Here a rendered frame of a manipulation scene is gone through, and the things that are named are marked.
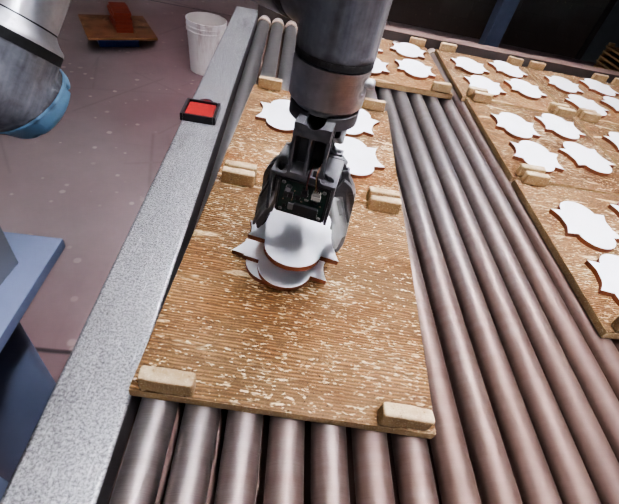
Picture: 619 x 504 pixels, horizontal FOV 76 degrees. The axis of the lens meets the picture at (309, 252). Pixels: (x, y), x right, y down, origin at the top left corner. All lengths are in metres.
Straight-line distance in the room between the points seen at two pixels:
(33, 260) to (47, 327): 1.04
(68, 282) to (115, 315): 1.30
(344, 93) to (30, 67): 0.42
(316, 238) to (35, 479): 0.40
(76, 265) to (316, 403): 1.56
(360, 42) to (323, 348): 0.35
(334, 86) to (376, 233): 0.37
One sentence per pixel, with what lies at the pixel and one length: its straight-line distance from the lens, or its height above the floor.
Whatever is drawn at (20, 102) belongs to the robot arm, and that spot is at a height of 1.08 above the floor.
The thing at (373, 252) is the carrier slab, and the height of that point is 0.94.
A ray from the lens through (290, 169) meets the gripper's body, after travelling 0.42.
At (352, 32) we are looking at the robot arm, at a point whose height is 1.28.
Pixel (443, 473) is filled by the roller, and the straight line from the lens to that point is 0.54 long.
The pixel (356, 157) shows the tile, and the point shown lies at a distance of 0.86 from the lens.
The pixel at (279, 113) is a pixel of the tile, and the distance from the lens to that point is 0.97.
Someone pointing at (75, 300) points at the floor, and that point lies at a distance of 1.81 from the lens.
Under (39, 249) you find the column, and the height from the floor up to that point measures 0.87.
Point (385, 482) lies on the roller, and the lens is 0.50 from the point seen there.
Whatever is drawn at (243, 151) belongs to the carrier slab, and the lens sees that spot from 0.83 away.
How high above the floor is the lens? 1.38
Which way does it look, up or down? 45 degrees down
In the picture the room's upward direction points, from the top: 14 degrees clockwise
